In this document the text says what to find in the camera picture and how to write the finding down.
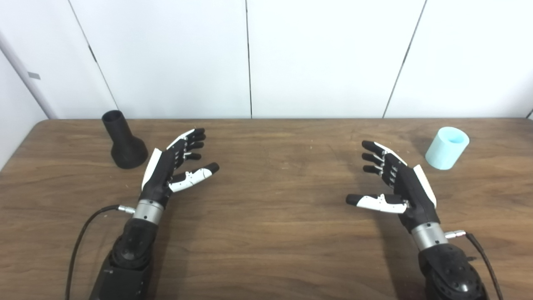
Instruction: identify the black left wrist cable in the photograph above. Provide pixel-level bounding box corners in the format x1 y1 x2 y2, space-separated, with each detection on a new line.
65 204 136 300

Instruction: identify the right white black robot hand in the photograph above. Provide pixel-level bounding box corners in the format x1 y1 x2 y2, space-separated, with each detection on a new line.
346 140 441 234

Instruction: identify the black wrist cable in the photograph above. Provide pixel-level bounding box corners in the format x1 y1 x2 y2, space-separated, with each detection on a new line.
65 204 136 300
445 230 504 300

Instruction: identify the light-blue hose piece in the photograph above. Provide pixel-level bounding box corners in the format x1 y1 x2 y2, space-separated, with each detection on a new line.
425 127 470 170

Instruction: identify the black funnel-shaped nozzle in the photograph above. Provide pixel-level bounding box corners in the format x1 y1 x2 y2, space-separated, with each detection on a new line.
102 110 149 170

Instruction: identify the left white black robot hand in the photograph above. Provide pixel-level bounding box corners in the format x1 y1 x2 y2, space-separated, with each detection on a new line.
139 127 220 208

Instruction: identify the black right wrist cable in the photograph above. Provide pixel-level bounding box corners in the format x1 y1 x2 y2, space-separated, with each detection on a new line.
445 230 504 300

